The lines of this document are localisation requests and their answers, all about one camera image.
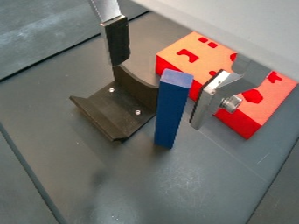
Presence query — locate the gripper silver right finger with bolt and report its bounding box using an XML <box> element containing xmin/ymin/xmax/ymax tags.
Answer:
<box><xmin>190</xmin><ymin>54</ymin><xmax>272</xmax><ymax>130</ymax></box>

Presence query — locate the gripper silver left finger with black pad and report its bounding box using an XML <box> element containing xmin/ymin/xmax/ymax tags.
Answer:
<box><xmin>89</xmin><ymin>0</ymin><xmax>131</xmax><ymax>67</ymax></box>

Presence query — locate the blue rectangular block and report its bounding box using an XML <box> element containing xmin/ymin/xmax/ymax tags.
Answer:
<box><xmin>154</xmin><ymin>69</ymin><xmax>194</xmax><ymax>149</ymax></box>

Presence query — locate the red shape-sorting board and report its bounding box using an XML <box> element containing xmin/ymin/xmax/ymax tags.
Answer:
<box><xmin>155</xmin><ymin>31</ymin><xmax>298</xmax><ymax>139</ymax></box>

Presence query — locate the black curved holder stand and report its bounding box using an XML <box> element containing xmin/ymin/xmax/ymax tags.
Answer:
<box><xmin>70</xmin><ymin>65</ymin><xmax>159</xmax><ymax>141</ymax></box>

